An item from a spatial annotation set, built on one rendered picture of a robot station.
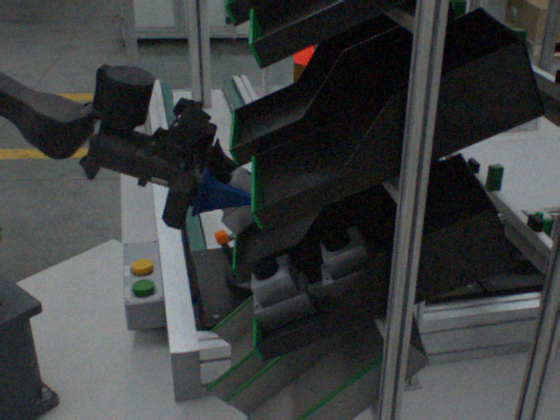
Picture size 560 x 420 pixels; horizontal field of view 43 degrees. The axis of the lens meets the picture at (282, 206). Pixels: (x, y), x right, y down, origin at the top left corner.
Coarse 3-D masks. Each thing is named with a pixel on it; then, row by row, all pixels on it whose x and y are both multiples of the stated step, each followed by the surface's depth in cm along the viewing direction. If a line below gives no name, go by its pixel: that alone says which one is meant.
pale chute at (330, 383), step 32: (416, 320) 82; (320, 352) 90; (352, 352) 87; (416, 352) 75; (256, 384) 92; (288, 384) 93; (320, 384) 87; (352, 384) 76; (256, 416) 93; (288, 416) 88; (320, 416) 78; (352, 416) 79
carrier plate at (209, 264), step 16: (192, 256) 135; (208, 256) 134; (224, 256) 135; (208, 272) 130; (224, 272) 130; (208, 288) 125; (224, 288) 125; (208, 304) 121; (224, 304) 121; (240, 304) 121; (208, 320) 117
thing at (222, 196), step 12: (204, 180) 84; (216, 180) 87; (204, 192) 87; (216, 192) 87; (228, 192) 87; (240, 192) 87; (204, 204) 87; (216, 204) 87; (228, 204) 88; (240, 204) 88; (192, 216) 86
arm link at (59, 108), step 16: (0, 80) 87; (0, 96) 86; (16, 96) 86; (32, 96) 87; (48, 96) 89; (0, 112) 87; (16, 112) 87; (32, 112) 85; (48, 112) 85; (64, 112) 87; (32, 128) 86; (32, 144) 87; (80, 144) 87
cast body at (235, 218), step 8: (240, 168) 90; (224, 176) 89; (232, 176) 90; (240, 176) 89; (248, 176) 91; (232, 184) 88; (240, 184) 88; (248, 184) 90; (248, 192) 88; (232, 208) 89; (240, 208) 89; (248, 208) 89; (224, 216) 91; (232, 216) 90; (240, 216) 90; (248, 216) 90; (224, 224) 91; (232, 224) 91; (240, 224) 91; (248, 224) 91; (232, 232) 91; (240, 232) 91
